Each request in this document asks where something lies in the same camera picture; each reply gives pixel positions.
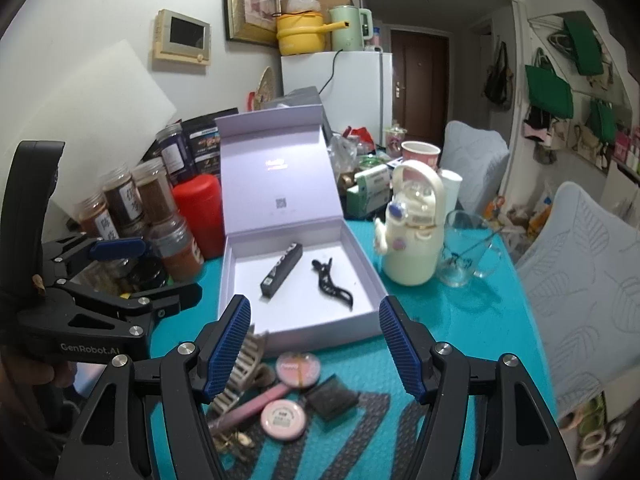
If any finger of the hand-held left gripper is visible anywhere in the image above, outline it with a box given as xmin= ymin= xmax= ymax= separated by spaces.
xmin=42 ymin=234 xmax=147 ymax=282
xmin=17 ymin=282 xmax=204 ymax=364

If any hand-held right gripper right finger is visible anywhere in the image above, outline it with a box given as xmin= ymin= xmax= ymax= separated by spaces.
xmin=378 ymin=296 xmax=573 ymax=480

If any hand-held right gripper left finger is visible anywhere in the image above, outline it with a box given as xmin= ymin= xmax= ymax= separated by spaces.
xmin=52 ymin=295 xmax=253 ymax=480

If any beige hair claw clip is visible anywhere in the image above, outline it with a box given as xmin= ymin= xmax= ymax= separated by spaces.
xmin=207 ymin=332 xmax=271 ymax=414

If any pink lip gloss tube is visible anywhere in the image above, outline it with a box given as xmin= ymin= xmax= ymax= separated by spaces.
xmin=207 ymin=382 xmax=292 ymax=436

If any clear lid blush compact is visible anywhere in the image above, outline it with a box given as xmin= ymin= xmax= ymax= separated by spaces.
xmin=275 ymin=352 xmax=324 ymax=389

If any dark square makeup case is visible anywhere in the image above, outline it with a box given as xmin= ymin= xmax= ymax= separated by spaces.
xmin=304 ymin=377 xmax=360 ymax=419

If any pale pink round compact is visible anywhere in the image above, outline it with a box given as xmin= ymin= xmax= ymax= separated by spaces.
xmin=260 ymin=399 xmax=306 ymax=441

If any black lipstick tube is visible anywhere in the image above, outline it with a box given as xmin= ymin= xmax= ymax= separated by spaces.
xmin=260 ymin=242 xmax=305 ymax=299

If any black hair clip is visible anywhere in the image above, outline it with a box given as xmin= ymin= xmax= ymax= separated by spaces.
xmin=310 ymin=257 xmax=356 ymax=309

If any gold hair clip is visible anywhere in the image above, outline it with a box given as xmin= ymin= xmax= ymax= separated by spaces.
xmin=212 ymin=430 xmax=257 ymax=462

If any lavender gift box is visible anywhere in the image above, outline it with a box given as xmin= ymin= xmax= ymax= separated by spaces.
xmin=214 ymin=104 xmax=392 ymax=348

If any person's left hand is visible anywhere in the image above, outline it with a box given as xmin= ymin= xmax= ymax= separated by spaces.
xmin=0 ymin=349 xmax=67 ymax=397

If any black lidded short jar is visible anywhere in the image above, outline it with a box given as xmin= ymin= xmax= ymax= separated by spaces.
xmin=127 ymin=257 xmax=166 ymax=292

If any brown powder labelled jar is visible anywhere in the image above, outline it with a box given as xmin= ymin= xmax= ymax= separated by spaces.
xmin=102 ymin=169 xmax=149 ymax=233
xmin=76 ymin=192 xmax=120 ymax=242

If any teal bubble mat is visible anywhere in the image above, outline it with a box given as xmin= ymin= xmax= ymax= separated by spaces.
xmin=135 ymin=219 xmax=556 ymax=480

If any red canister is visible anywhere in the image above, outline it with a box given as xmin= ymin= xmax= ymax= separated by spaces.
xmin=172 ymin=173 xmax=225 ymax=261

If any cream cartoon water bottle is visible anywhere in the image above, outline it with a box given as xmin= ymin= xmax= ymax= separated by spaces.
xmin=374 ymin=162 xmax=446 ymax=287

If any dark contents tall jar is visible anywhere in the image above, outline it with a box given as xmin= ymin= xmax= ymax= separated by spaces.
xmin=154 ymin=124 xmax=189 ymax=187

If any glass mug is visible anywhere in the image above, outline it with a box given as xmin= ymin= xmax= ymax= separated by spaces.
xmin=439 ymin=209 xmax=504 ymax=289

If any white foam board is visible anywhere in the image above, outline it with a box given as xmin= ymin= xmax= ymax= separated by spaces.
xmin=46 ymin=39 xmax=179 ymax=222

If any black printed package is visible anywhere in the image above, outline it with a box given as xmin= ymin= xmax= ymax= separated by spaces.
xmin=181 ymin=107 xmax=240 ymax=182

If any green white tissue box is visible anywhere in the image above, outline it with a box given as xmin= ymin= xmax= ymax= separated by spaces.
xmin=344 ymin=164 xmax=394 ymax=219

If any white cylinder cup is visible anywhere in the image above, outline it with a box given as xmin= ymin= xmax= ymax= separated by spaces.
xmin=439 ymin=168 xmax=462 ymax=211

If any leaf pattern chair cover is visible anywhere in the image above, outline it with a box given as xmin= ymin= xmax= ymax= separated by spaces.
xmin=514 ymin=181 xmax=640 ymax=407

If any pink paper cup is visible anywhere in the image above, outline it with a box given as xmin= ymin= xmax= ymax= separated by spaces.
xmin=401 ymin=140 xmax=441 ymax=169

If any small white chair cover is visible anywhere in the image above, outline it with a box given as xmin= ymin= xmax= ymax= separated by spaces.
xmin=442 ymin=120 xmax=509 ymax=214

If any floral glass jar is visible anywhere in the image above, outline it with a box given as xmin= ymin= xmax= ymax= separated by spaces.
xmin=383 ymin=122 xmax=407 ymax=157

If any red plastic bag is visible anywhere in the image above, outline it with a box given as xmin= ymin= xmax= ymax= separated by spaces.
xmin=344 ymin=127 xmax=376 ymax=151

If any woven straw fan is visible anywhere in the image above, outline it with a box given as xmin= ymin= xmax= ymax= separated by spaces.
xmin=252 ymin=65 xmax=276 ymax=111

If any white refrigerator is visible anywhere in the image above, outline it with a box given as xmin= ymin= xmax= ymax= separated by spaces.
xmin=279 ymin=50 xmax=394 ymax=149

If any brown door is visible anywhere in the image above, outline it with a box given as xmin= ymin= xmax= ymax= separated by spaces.
xmin=389 ymin=27 xmax=454 ymax=147

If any gold framed picture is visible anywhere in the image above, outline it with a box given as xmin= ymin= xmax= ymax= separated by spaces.
xmin=222 ymin=0 xmax=281 ymax=49

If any yellow cooking pot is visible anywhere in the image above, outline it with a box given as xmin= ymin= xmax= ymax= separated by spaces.
xmin=276 ymin=9 xmax=351 ymax=56

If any dark hanging bag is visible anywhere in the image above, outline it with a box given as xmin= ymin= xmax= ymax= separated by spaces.
xmin=483 ymin=42 xmax=514 ymax=111

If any green tote bag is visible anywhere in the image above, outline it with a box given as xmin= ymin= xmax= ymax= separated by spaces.
xmin=524 ymin=49 xmax=574 ymax=121
xmin=562 ymin=12 xmax=606 ymax=76
xmin=587 ymin=99 xmax=619 ymax=144

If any pale green electric kettle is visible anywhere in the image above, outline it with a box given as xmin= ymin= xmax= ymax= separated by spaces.
xmin=328 ymin=4 xmax=374 ymax=52

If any wall intercom panel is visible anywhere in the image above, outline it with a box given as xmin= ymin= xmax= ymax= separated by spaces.
xmin=152 ymin=8 xmax=211 ymax=66

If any black power cable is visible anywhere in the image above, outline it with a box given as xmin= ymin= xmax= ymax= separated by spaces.
xmin=319 ymin=49 xmax=347 ymax=97

